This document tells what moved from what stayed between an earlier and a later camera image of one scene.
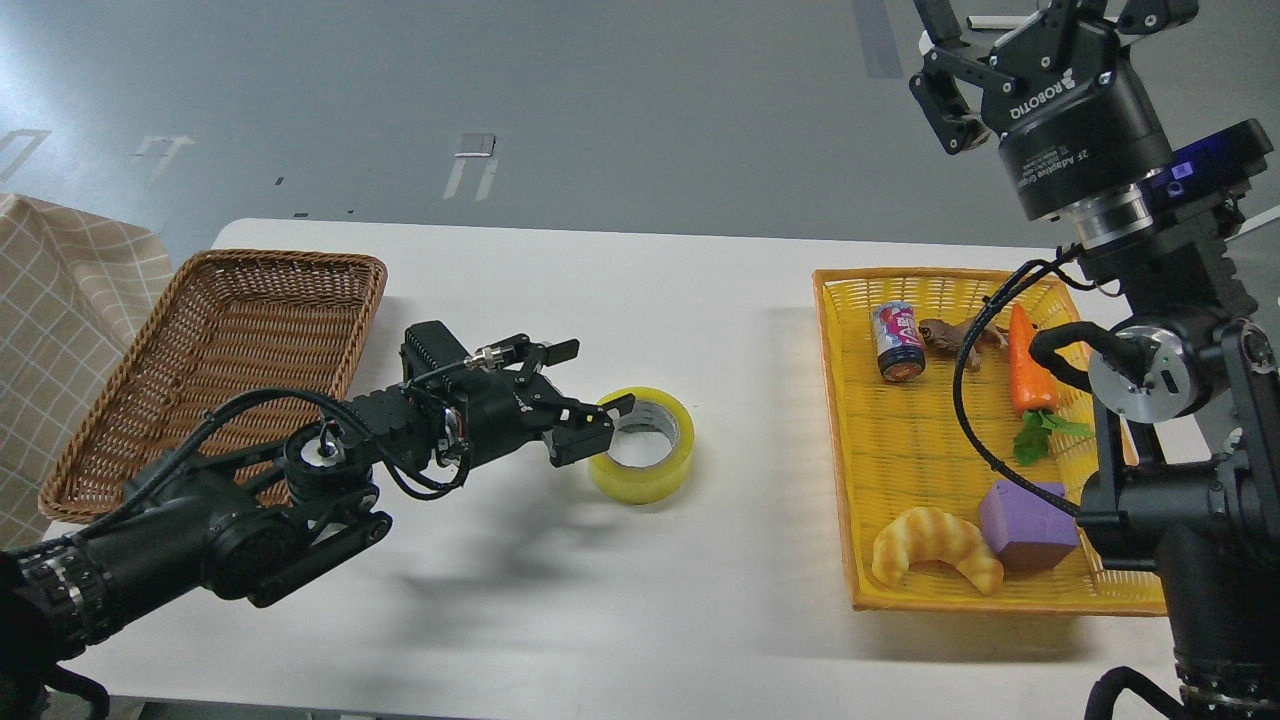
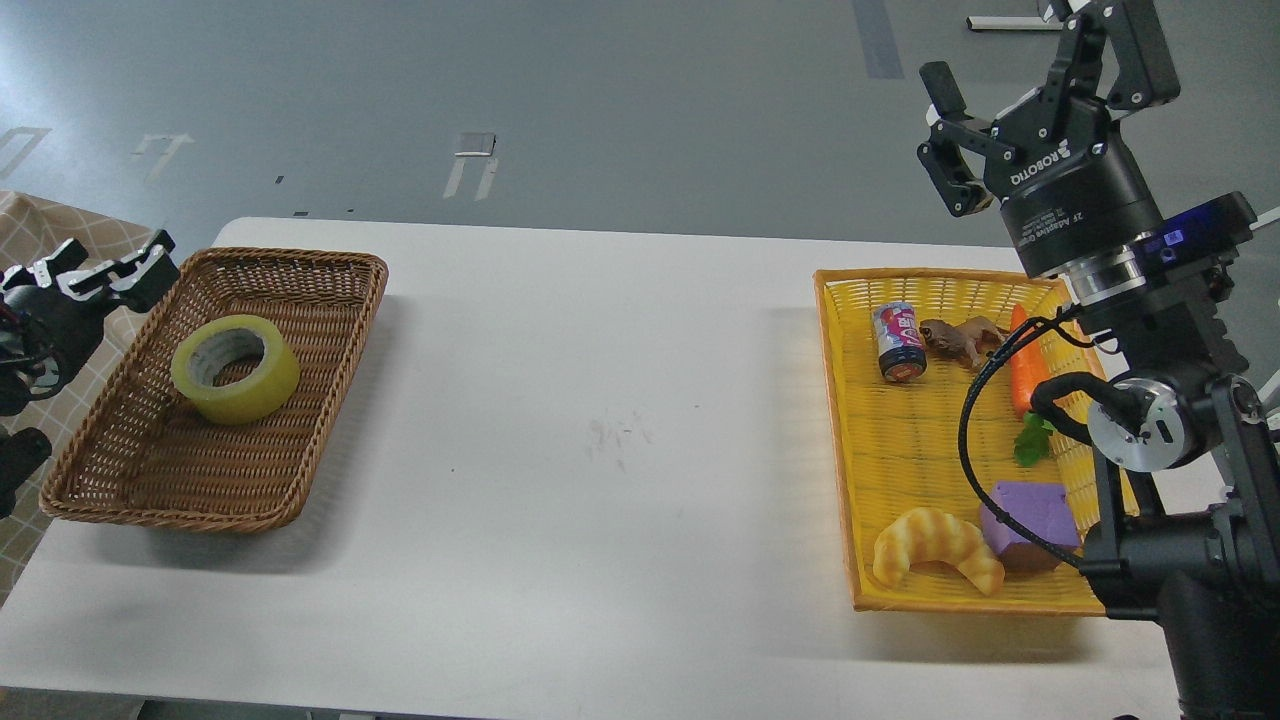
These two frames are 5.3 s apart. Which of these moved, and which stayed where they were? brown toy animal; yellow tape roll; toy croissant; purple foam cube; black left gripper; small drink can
Moved: yellow tape roll; black left gripper
Stayed: toy croissant; brown toy animal; purple foam cube; small drink can
